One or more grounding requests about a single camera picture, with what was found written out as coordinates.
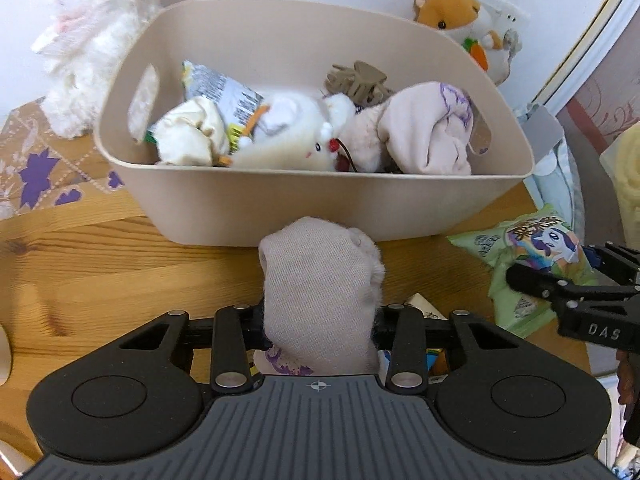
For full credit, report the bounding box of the pink fuzzy sock purple print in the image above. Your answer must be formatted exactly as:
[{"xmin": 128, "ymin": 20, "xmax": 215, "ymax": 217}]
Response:
[{"xmin": 254, "ymin": 217, "xmax": 385, "ymax": 376}]

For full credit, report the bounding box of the green pony snack bag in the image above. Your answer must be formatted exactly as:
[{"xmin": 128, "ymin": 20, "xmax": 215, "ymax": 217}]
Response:
[{"xmin": 448, "ymin": 205, "xmax": 598, "ymax": 338}]

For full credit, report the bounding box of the white plush toy in bin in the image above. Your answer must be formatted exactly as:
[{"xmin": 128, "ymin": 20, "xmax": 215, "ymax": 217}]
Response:
[{"xmin": 229, "ymin": 91, "xmax": 356, "ymax": 171}]

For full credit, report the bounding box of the white cylindrical cup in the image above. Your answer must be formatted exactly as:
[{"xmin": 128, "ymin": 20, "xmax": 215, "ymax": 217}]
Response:
[{"xmin": 0, "ymin": 326, "xmax": 13, "ymax": 386}]

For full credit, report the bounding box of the orange white teal sock bundle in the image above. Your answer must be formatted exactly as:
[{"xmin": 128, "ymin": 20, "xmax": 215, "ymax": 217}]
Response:
[{"xmin": 150, "ymin": 96, "xmax": 231, "ymax": 167}]

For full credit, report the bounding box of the tan hair claw clip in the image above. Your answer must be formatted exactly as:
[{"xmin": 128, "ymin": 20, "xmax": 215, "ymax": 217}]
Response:
[{"xmin": 324, "ymin": 61, "xmax": 394, "ymax": 107}]

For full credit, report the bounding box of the grey white snack bag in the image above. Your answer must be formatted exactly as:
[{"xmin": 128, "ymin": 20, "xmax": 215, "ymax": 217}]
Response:
[{"xmin": 144, "ymin": 58, "xmax": 266, "ymax": 154}]

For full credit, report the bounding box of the orange hamster plush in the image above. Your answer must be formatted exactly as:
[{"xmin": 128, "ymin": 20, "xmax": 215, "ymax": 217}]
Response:
[{"xmin": 413, "ymin": 0, "xmax": 522, "ymax": 86}]

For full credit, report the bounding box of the beige plastic storage bin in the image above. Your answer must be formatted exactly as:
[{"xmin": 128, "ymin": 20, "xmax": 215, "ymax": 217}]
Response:
[{"xmin": 94, "ymin": 0, "xmax": 535, "ymax": 246}]

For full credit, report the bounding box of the white plush rabbit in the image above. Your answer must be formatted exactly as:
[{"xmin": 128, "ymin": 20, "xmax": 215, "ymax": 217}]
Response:
[{"xmin": 32, "ymin": 0, "xmax": 162, "ymax": 139}]

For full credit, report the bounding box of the white wall socket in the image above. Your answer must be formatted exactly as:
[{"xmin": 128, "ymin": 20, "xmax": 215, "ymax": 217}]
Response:
[{"xmin": 468, "ymin": 0, "xmax": 530, "ymax": 50}]

